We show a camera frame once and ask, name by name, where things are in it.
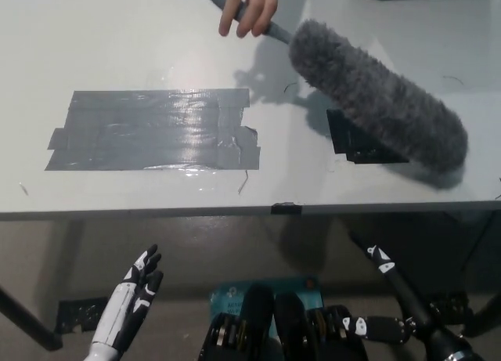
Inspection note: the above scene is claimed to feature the black floor tape patch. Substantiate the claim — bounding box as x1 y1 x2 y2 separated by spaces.
427 291 472 323
53 297 115 335

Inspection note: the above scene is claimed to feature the person's bare hand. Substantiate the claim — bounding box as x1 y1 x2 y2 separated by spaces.
193 0 279 38

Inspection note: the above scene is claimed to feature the grey fluffy duster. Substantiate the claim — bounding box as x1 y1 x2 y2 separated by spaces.
203 0 470 190

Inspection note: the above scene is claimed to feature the black table leg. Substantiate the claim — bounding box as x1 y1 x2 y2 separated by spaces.
0 285 64 353
463 290 501 338

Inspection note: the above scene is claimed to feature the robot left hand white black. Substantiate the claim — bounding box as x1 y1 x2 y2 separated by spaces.
89 243 165 351

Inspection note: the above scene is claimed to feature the robot body black teal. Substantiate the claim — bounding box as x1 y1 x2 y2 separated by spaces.
198 276 369 361

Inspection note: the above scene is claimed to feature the black tape marked spot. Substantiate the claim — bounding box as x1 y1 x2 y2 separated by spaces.
326 108 411 165

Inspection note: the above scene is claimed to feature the robot right hand white black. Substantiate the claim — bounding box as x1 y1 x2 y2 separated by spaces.
341 243 473 361

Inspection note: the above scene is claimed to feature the grey duct tape patch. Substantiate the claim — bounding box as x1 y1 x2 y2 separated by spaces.
44 88 261 172

